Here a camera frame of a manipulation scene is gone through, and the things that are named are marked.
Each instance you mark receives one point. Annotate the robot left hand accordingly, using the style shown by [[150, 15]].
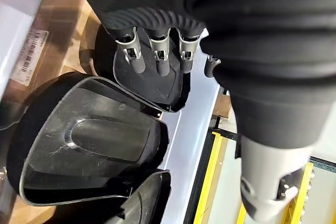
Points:
[[262, 37]]

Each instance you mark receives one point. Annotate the translucent plastic box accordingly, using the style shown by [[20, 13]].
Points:
[[190, 129]]

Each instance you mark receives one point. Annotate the white barcode label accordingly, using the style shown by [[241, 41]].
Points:
[[31, 58]]

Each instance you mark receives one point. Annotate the black sole-shaped part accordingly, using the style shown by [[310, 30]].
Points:
[[99, 134], [157, 90], [147, 197]]

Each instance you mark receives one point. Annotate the brown cardboard piece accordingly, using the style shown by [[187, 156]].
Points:
[[222, 106]]

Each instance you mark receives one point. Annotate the yellow metal shelf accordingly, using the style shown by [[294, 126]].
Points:
[[210, 176]]

